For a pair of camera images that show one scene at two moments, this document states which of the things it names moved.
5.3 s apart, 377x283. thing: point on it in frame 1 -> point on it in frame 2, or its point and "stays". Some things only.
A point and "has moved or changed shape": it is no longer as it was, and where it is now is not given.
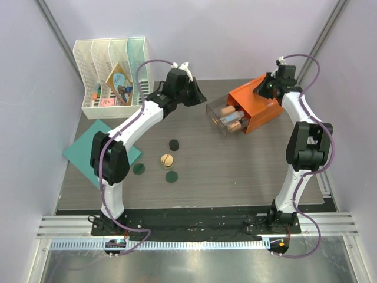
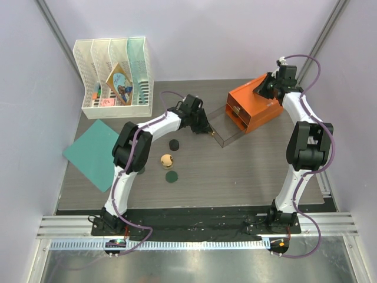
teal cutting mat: x=79 y=152 stays
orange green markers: x=97 y=91 stays
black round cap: x=174 y=145 stays
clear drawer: x=228 y=117 has moved or changed shape
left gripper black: x=199 y=98 -> x=204 y=127
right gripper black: x=262 y=87 stays
